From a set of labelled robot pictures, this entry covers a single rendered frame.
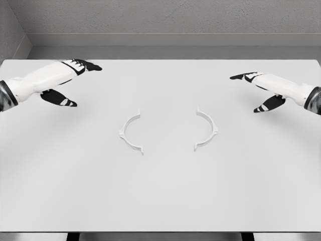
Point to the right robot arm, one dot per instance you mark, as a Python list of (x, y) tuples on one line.
[(304, 94)]

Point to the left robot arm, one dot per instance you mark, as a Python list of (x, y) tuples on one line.
[(17, 88)]

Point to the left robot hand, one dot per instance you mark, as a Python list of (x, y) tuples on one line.
[(56, 74)]

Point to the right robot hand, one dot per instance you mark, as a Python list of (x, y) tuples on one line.
[(272, 82)]

